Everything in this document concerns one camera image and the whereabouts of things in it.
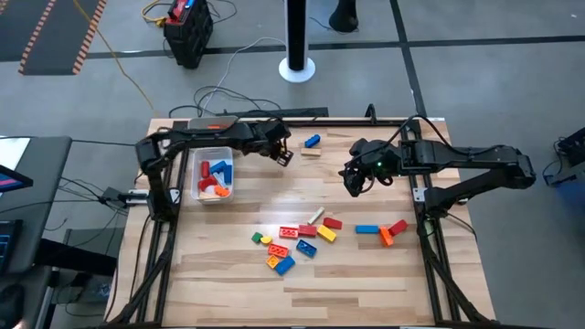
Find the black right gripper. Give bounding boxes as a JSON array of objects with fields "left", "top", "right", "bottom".
[{"left": 338, "top": 137, "right": 404, "bottom": 199}]

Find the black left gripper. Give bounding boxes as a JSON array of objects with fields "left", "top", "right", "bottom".
[{"left": 248, "top": 119, "right": 295, "bottom": 169}]

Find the large yellow toy brick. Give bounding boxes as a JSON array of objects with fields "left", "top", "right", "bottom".
[{"left": 316, "top": 224, "right": 338, "bottom": 244}]

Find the black pole white round base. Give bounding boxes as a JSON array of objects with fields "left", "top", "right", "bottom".
[{"left": 278, "top": 0, "right": 317, "bottom": 84}]

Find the black and red tool case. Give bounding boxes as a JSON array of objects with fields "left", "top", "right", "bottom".
[{"left": 163, "top": 0, "right": 215, "bottom": 70}]

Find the black round stand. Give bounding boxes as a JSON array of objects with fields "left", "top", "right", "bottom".
[{"left": 328, "top": 0, "right": 360, "bottom": 34}]

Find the black side desk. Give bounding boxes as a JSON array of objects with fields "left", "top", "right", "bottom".
[{"left": 0, "top": 135, "right": 73, "bottom": 275}]

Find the black mat orange striped edge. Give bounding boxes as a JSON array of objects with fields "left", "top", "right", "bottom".
[
  {"left": 0, "top": 0, "right": 55, "bottom": 64},
  {"left": 16, "top": 0, "right": 110, "bottom": 77}
]

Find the white paper sheet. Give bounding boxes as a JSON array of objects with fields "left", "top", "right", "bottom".
[{"left": 0, "top": 136, "right": 32, "bottom": 171}]

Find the black tablet screen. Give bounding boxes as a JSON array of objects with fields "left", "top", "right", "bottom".
[{"left": 0, "top": 164, "right": 35, "bottom": 193}]

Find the black display screen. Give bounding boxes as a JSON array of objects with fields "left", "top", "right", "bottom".
[{"left": 0, "top": 218, "right": 24, "bottom": 275}]

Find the black computer mouse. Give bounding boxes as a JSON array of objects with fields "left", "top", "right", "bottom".
[{"left": 0, "top": 282, "right": 33, "bottom": 329}]

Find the black aluminium table frame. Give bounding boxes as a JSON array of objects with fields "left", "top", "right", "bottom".
[{"left": 107, "top": 116, "right": 497, "bottom": 329}]

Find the black floor cable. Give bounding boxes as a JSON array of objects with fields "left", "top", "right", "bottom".
[{"left": 167, "top": 84, "right": 283, "bottom": 119}]

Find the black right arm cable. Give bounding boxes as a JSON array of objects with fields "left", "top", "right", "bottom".
[{"left": 388, "top": 113, "right": 458, "bottom": 152}]

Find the white floor cable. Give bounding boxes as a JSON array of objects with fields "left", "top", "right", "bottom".
[{"left": 200, "top": 36, "right": 287, "bottom": 115}]

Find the yellow floor cable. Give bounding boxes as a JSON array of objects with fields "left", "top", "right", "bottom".
[{"left": 71, "top": 0, "right": 168, "bottom": 118}]

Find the black equipment with cables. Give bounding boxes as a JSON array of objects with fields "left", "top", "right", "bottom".
[{"left": 542, "top": 126, "right": 585, "bottom": 187}]

